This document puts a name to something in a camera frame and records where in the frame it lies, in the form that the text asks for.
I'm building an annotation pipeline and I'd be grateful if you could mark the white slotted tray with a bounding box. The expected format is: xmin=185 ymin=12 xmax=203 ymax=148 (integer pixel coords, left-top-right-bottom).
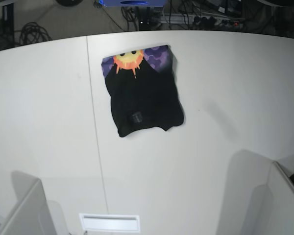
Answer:
xmin=79 ymin=213 xmax=141 ymax=233

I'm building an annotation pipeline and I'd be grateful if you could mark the grey right partition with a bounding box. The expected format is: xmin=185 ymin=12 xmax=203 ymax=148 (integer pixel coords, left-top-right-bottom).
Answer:
xmin=244 ymin=162 xmax=294 ymax=235

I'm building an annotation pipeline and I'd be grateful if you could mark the coiled black cable bundle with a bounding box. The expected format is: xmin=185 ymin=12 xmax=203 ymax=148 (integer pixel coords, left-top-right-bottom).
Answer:
xmin=14 ymin=22 xmax=53 ymax=47

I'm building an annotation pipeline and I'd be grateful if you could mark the white power strip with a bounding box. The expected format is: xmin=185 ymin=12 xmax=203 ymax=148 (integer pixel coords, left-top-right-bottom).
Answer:
xmin=158 ymin=13 xmax=244 ymax=27

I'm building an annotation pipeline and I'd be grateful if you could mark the grey left partition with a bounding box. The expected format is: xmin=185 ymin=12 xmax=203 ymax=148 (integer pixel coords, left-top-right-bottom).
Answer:
xmin=0 ymin=171 xmax=69 ymax=235

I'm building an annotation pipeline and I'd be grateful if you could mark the grey partition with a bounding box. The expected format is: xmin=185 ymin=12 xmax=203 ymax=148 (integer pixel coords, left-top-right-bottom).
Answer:
xmin=0 ymin=171 xmax=69 ymax=235
xmin=244 ymin=162 xmax=294 ymax=235

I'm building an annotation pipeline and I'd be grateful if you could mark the blue box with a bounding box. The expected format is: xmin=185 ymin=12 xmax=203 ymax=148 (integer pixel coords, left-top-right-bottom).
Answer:
xmin=97 ymin=0 xmax=167 ymax=7

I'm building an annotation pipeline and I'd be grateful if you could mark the black T-shirt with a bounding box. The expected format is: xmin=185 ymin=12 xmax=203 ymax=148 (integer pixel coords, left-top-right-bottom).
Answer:
xmin=101 ymin=45 xmax=184 ymax=138

